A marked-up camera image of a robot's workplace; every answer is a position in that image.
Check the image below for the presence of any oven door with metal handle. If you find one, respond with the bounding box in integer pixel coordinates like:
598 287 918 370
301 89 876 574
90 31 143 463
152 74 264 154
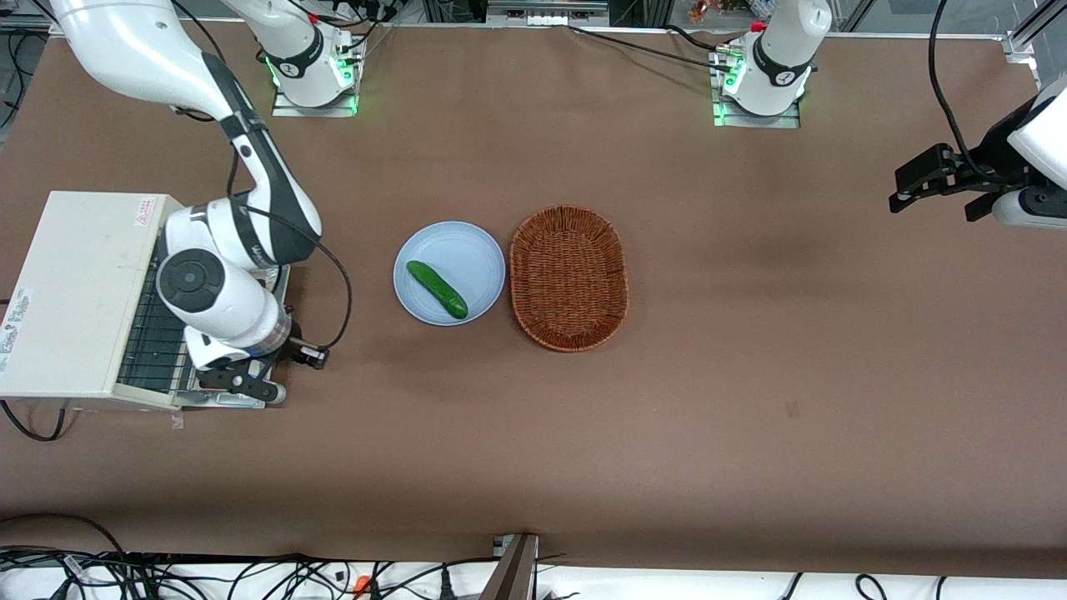
115 250 292 410

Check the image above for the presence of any white toaster oven body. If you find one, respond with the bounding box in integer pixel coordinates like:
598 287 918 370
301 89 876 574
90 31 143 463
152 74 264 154
0 191 189 411

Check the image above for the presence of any green cucumber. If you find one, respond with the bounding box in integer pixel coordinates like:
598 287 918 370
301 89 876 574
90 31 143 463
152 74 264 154
406 260 469 320

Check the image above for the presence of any light blue plate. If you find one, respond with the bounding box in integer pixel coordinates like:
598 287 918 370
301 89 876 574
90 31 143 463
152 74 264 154
393 220 507 327

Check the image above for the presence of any grey metal stand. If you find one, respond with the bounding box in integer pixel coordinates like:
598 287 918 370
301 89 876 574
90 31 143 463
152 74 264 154
480 533 540 600

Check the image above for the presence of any brown wicker basket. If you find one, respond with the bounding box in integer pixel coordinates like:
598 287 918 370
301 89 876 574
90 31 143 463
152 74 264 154
508 205 629 353

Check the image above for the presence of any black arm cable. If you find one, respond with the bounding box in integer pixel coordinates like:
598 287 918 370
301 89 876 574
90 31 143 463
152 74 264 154
927 0 989 163

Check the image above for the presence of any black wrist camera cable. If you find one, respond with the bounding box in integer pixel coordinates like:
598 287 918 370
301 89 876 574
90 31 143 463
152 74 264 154
227 150 354 352

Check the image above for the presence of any aluminium frame profile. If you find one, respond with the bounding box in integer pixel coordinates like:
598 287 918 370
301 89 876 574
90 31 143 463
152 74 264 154
1003 0 1067 66

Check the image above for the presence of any black floor cable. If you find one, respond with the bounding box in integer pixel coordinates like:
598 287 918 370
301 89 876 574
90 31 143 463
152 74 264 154
0 546 501 600
0 512 128 558

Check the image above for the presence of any black oven power cord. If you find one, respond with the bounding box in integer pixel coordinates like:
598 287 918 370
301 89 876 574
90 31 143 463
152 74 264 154
0 399 69 443

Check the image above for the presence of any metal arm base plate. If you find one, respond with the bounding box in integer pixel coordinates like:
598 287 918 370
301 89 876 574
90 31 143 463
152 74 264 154
270 46 366 118
709 43 803 129

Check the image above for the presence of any black cable across table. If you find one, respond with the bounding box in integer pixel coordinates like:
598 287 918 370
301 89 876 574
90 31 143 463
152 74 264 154
567 23 736 66

